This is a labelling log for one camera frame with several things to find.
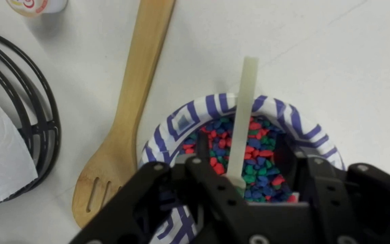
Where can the red white creamer cup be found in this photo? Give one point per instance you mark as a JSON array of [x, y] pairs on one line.
[[33, 6]]

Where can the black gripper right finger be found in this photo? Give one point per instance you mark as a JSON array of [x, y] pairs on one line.
[[366, 208]]

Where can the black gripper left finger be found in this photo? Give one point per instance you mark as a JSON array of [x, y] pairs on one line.
[[159, 208]]

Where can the colourful beads on plate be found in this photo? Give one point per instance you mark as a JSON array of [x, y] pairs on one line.
[[263, 150]]

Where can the white paper towel roll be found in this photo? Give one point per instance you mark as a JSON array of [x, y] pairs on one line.
[[0, 158]]

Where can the white plastic utensil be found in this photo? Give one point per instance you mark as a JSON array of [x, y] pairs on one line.
[[244, 113]]

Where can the wooden slotted spatula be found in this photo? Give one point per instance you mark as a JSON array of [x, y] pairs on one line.
[[132, 113]]

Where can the blue patterned paper plate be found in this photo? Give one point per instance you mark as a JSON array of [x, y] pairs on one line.
[[182, 120]]

